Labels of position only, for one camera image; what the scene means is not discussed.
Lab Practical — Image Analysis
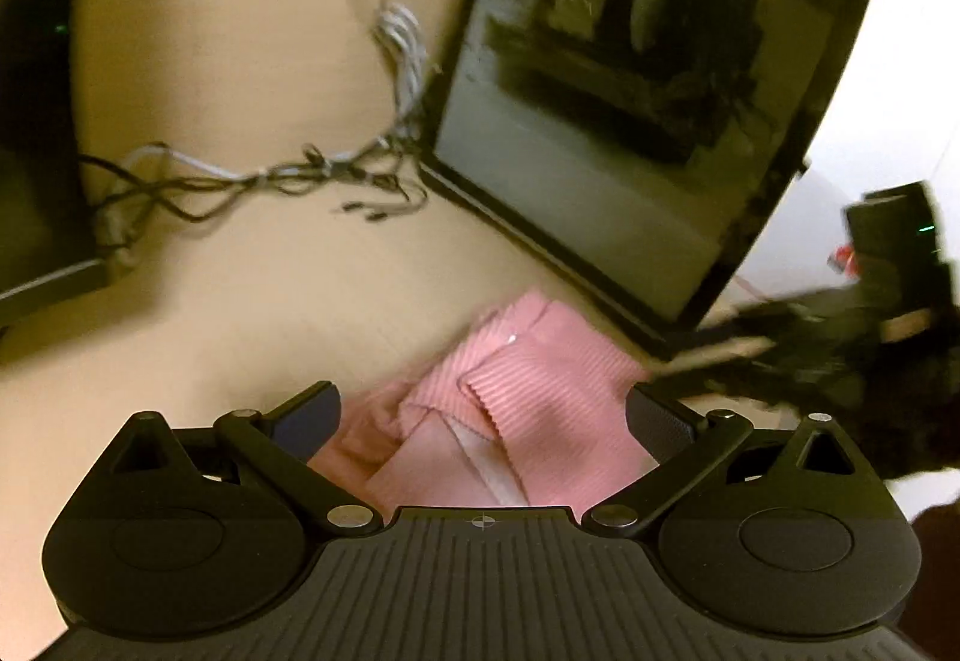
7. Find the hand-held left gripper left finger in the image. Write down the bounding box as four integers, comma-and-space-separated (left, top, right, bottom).
111, 382, 382, 537

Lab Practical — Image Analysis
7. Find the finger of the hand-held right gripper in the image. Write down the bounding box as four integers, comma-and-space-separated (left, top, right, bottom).
694, 288, 871, 343
651, 337, 871, 408

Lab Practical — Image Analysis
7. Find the pink knit garment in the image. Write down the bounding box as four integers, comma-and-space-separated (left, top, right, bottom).
307, 289, 662, 510

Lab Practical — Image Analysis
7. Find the black computer monitor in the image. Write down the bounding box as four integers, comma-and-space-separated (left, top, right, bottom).
0, 0, 107, 326

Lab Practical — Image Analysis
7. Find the white computer case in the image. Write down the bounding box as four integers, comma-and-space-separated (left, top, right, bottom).
418, 0, 960, 363

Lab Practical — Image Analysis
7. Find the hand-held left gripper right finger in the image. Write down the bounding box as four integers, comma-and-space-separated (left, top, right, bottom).
583, 382, 865, 539

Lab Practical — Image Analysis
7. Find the white power cable with plug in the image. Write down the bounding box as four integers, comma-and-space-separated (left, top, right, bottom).
351, 0, 430, 140

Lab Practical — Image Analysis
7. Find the black cable bundle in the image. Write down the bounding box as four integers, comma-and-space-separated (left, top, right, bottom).
78, 137, 430, 243

